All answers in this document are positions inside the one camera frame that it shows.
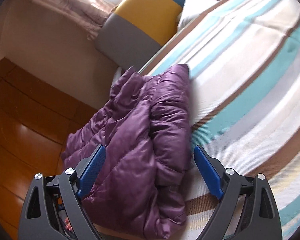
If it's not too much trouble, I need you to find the grey yellow blue headboard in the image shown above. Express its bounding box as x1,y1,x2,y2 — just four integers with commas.
95,0,185,70

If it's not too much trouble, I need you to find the striped bed cover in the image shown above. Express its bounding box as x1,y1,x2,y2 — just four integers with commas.
140,0,300,239

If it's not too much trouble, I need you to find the purple quilted down jacket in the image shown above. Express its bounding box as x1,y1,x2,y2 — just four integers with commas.
61,64,191,239

